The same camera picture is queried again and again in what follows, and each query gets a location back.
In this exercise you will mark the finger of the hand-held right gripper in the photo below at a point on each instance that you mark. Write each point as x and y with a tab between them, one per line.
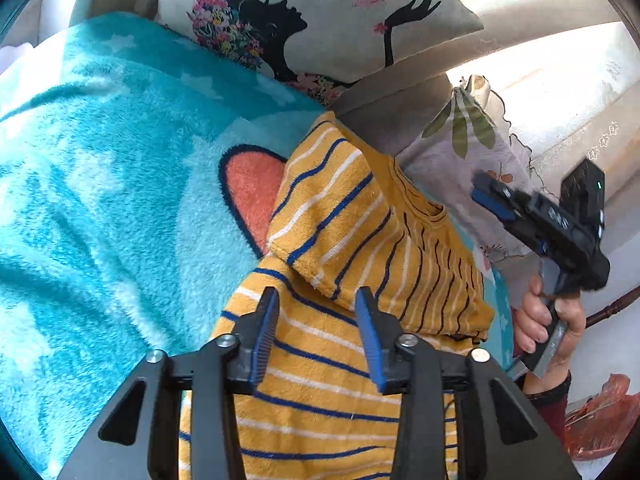
497	195

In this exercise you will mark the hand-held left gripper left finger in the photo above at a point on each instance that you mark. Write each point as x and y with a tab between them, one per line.
263	340

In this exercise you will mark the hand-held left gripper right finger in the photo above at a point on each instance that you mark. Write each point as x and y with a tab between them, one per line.
372	340

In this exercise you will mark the yellow striped shirt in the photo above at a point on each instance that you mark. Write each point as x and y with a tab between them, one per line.
350	305

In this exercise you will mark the person's right forearm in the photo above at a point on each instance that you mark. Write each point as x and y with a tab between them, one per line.
552	402

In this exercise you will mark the person's right hand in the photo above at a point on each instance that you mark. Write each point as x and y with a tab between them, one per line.
540	330

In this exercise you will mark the floral leaf print cloth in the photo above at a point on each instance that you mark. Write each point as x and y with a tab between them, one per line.
475	160

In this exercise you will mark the dark wooden stick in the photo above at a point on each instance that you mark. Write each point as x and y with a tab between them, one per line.
615	310

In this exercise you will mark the grey sofa cushion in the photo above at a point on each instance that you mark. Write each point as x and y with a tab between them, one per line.
395	110

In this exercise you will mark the cream star print sofa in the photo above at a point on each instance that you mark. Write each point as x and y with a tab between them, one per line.
565	75

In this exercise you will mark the red plastic bag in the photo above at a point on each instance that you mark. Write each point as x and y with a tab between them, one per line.
600	417

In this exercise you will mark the turquoise fleece blanket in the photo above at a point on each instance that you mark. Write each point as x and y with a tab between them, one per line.
125	220

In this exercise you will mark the printed silhouette pillow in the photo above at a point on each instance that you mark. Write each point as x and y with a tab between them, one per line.
320	25

